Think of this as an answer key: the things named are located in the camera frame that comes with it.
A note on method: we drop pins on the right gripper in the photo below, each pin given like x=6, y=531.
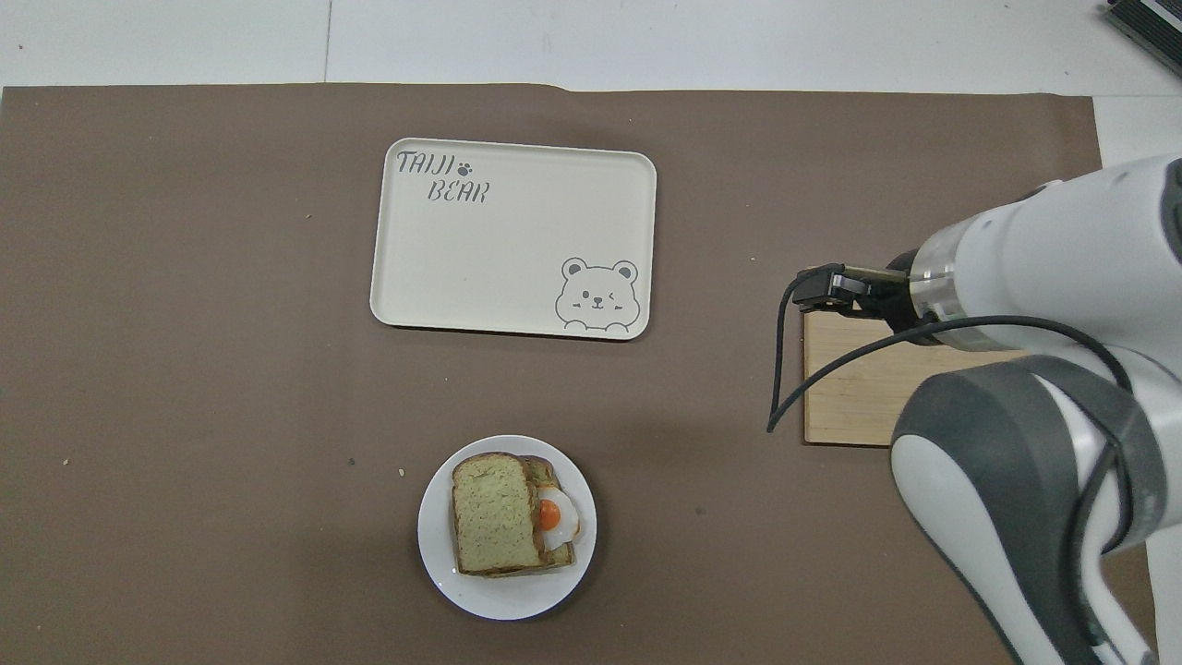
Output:
x=888, y=297

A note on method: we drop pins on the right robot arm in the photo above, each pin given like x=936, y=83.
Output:
x=1043, y=268

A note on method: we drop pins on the white round plate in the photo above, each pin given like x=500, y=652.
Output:
x=503, y=596

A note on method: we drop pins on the wooden cutting board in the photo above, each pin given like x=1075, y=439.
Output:
x=850, y=397

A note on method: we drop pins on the black stand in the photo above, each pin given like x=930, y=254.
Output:
x=1150, y=20

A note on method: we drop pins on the cream tray with bear print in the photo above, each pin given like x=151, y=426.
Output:
x=499, y=249

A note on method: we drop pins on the fried egg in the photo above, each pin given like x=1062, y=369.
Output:
x=558, y=517

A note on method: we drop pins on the green bread slice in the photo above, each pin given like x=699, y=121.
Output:
x=558, y=557
x=494, y=513

